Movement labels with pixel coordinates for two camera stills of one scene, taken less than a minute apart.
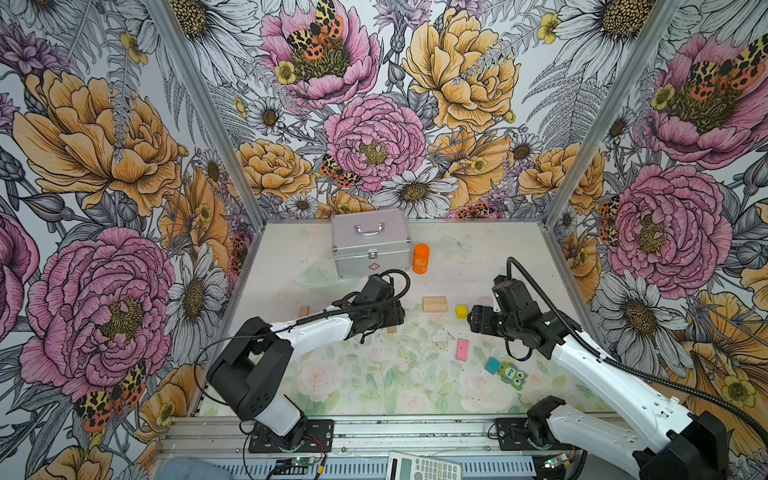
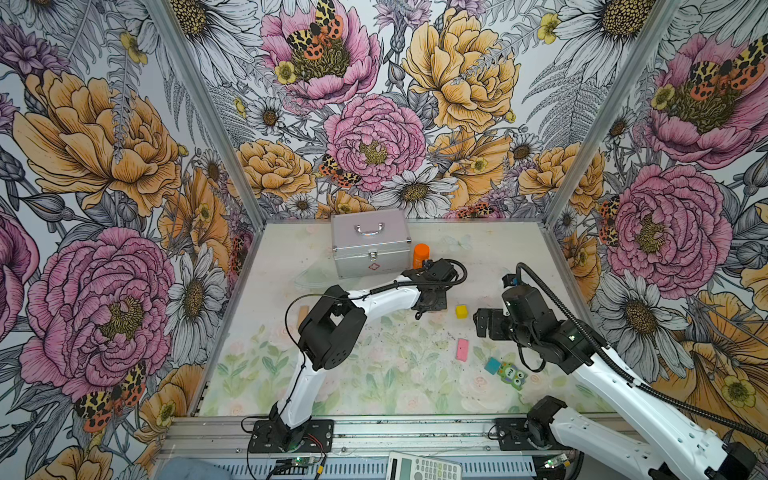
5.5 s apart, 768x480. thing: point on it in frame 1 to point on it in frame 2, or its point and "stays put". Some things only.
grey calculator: [404, 466] stays put
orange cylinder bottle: [421, 258] stays put
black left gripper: [395, 314] to [441, 303]
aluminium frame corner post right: [637, 65] stays put
